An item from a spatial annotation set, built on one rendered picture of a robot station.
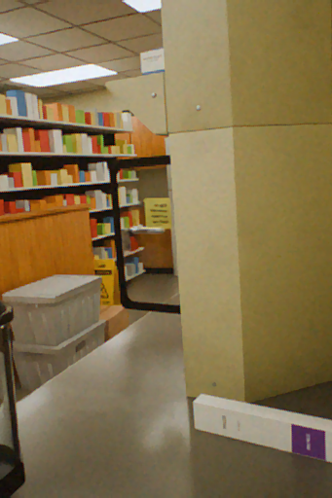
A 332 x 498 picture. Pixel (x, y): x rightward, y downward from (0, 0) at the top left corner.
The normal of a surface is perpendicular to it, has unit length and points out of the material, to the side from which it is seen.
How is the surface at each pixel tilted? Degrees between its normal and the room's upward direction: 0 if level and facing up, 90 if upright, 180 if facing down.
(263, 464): 0
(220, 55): 90
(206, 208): 90
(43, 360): 95
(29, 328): 95
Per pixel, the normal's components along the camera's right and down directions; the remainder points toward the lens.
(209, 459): -0.07, -0.99
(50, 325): -0.39, 0.26
